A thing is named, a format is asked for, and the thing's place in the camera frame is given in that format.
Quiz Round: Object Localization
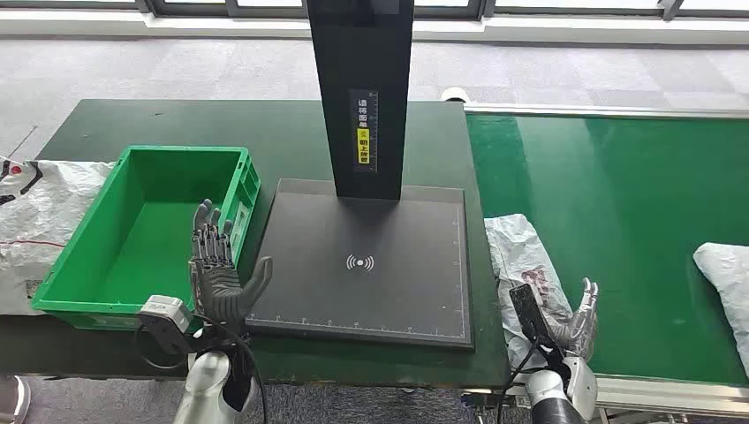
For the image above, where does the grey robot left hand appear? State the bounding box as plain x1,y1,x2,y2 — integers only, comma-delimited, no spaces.
186,199,275,336

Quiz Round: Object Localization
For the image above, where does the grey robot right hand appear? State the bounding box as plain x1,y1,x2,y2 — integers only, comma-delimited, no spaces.
549,276,601,361

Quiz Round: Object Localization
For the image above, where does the grey parcel bag red print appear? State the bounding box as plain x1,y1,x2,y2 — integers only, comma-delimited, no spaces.
484,213,578,373
692,241,749,379

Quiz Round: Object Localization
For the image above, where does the green conveyor belt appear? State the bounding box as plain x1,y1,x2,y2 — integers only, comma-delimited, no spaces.
465,112,749,388

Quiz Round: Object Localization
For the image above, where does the black inbound scanner machine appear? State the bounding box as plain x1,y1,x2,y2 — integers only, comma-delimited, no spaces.
244,0,476,352

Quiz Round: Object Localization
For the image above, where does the green plastic crate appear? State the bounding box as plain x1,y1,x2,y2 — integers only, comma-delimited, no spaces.
30,145,262,334

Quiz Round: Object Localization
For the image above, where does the white woven sack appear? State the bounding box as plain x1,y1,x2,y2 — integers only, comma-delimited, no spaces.
0,156,115,317

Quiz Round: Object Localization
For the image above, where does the yellow black label sticker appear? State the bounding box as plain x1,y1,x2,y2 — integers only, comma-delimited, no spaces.
349,88,380,175

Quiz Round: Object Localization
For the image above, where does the white window sill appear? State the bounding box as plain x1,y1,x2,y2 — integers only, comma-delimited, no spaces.
0,10,749,47

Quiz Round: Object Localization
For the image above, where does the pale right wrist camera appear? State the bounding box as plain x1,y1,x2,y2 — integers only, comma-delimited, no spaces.
507,283,563,367

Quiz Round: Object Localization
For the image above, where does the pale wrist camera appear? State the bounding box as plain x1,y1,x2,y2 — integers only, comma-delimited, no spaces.
507,283,563,367
137,294,203,358

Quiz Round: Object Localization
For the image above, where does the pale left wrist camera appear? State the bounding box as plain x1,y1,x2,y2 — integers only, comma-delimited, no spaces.
137,294,203,358

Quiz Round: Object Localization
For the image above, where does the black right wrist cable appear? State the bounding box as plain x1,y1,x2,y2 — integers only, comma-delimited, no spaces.
496,339,541,424

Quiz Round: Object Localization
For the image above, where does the aluminium conveyor frame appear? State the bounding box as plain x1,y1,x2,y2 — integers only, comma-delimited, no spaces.
458,102,749,424

